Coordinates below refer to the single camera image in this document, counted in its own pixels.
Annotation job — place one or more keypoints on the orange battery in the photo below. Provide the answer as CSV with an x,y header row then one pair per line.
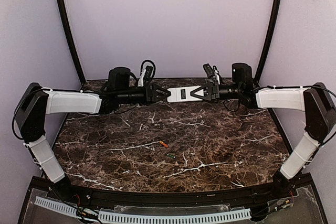
x,y
163,144

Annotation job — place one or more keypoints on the white cable duct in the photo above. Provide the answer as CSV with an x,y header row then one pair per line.
x,y
55,206
221,217

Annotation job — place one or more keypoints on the left white cable duct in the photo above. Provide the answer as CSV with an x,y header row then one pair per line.
x,y
55,206

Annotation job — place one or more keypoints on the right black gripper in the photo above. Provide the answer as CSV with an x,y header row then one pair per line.
x,y
214,91

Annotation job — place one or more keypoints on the centre white cable duct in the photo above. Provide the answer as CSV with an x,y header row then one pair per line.
x,y
221,217

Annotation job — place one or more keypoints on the black frame post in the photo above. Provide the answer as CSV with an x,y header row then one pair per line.
x,y
70,41
268,37

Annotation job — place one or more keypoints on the right black frame post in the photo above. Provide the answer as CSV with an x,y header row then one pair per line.
x,y
268,37

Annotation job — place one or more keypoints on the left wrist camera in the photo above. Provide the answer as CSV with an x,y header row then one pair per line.
x,y
145,76

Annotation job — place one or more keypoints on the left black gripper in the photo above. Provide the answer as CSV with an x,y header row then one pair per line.
x,y
149,93

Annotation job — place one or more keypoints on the black front rail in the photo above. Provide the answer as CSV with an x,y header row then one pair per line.
x,y
245,196

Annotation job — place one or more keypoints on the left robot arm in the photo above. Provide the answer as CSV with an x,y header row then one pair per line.
x,y
28,123

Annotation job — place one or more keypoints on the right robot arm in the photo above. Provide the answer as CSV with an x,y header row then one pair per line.
x,y
315,101

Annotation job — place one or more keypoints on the white red remote control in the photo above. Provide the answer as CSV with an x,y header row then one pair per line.
x,y
182,94

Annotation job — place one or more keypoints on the left black frame post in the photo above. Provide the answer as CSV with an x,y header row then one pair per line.
x,y
70,41

